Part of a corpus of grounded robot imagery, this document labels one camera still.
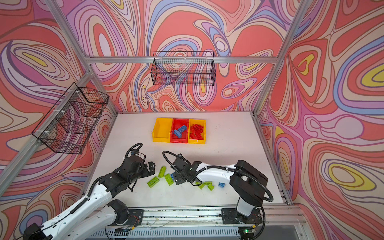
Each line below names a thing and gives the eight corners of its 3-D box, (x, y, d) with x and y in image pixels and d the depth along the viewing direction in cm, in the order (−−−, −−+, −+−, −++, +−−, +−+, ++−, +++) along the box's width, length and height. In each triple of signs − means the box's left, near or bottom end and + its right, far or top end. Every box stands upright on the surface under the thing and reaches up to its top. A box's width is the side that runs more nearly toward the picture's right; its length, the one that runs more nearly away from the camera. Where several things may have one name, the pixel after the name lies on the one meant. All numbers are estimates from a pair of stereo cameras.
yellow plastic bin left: (153, 143, 103) (151, 138, 98) (157, 124, 115) (156, 118, 109) (170, 143, 103) (169, 138, 98) (173, 124, 115) (172, 118, 109)
